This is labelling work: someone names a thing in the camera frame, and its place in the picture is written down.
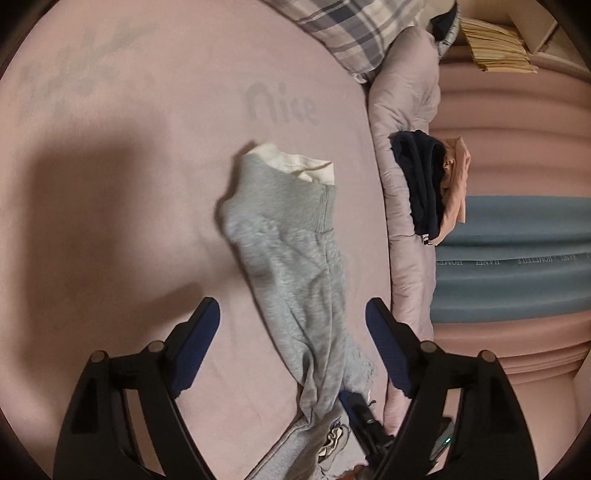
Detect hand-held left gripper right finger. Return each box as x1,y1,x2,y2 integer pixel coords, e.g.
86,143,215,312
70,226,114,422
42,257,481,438
365,296,541,480

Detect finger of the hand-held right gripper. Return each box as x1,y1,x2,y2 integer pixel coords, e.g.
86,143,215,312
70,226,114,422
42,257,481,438
338,391,394,463

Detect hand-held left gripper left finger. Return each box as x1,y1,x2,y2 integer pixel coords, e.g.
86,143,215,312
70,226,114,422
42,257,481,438
53,296,221,480

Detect grey sweatpants with cream waistband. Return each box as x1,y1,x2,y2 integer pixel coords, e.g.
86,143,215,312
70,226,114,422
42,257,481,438
217,142,377,418

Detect light grey printed garment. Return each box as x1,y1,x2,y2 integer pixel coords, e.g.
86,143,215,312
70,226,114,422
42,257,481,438
242,408,356,480

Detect blue folded blanket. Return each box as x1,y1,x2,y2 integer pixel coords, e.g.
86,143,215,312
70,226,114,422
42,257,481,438
429,195,591,324

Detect peach garment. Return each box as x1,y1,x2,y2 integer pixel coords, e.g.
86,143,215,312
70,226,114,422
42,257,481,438
436,136,472,243

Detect pink bed sheet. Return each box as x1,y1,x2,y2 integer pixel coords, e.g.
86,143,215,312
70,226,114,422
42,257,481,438
0,0,393,480

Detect dark navy garment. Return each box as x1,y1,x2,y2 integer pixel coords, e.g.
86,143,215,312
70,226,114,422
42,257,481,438
390,130,448,247

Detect pink quilt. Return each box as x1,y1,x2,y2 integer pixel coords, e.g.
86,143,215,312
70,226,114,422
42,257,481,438
367,25,441,428

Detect plaid pillow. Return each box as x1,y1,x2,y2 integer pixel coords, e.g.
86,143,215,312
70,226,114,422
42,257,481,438
270,0,462,85

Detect stack of beige papers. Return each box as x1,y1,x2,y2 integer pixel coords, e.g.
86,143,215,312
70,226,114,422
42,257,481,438
459,16,541,75

